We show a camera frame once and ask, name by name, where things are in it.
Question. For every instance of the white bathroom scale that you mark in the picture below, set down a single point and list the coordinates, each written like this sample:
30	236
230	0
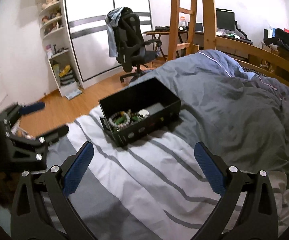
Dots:
74	93

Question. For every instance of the black jewelry box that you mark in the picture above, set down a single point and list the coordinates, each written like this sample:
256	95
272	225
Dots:
150	100

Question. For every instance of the white corner shelf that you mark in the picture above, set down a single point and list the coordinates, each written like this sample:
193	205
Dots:
56	41

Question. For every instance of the grey blue duvet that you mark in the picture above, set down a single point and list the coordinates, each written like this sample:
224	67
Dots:
222	99

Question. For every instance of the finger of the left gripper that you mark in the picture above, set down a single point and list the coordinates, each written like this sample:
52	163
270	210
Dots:
28	109

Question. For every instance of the white grey striped sheet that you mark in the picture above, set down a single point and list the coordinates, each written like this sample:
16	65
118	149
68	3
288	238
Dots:
154	188

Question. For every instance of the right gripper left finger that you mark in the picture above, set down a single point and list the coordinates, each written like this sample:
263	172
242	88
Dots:
41	208

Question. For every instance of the green jade bangle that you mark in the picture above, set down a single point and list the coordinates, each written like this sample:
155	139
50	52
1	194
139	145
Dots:
123	120

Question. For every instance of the white pink plastic bag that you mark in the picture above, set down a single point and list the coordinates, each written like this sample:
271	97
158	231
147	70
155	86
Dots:
20	132

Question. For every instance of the black office chair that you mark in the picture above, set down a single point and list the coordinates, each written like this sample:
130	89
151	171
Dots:
133	50

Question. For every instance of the wooden folding table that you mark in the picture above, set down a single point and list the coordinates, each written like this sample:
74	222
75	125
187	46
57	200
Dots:
157	36

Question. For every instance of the white bead bracelet amber bead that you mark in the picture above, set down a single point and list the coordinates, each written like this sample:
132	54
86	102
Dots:
116	116

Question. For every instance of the pile of black clothes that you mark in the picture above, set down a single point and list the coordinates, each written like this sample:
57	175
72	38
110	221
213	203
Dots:
280	39

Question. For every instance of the white sliding wardrobe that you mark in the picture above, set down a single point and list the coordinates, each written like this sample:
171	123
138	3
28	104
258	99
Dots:
89	39

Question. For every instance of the black computer monitor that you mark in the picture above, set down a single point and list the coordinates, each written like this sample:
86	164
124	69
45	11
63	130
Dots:
225	19

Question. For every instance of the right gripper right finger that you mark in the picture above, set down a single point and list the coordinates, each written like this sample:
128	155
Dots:
247	207

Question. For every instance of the denim jacket on chair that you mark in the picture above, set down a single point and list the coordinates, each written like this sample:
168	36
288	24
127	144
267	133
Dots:
112	20

